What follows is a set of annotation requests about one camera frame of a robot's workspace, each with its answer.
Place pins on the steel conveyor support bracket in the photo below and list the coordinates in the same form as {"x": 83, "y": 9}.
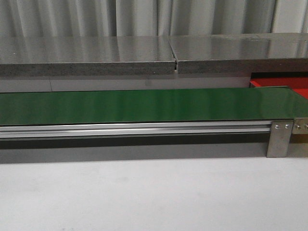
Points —
{"x": 280, "y": 134}

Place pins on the grey stone slab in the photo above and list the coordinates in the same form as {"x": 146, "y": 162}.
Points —
{"x": 85, "y": 56}
{"x": 250, "y": 53}

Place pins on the grey pleated curtain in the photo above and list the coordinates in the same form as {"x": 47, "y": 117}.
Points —
{"x": 39, "y": 18}

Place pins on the aluminium conveyor side rail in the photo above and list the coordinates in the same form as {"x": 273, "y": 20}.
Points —
{"x": 131, "y": 129}

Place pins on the left grey stone slab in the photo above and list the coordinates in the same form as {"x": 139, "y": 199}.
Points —
{"x": 85, "y": 56}

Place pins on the steel conveyor end bracket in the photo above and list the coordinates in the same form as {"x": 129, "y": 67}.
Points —
{"x": 300, "y": 126}

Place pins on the red plastic tray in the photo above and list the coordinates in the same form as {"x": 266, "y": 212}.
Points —
{"x": 297, "y": 81}

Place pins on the right grey stone slab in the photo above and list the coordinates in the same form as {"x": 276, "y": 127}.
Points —
{"x": 250, "y": 53}

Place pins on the green conveyor belt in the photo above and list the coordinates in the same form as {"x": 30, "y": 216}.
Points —
{"x": 124, "y": 106}

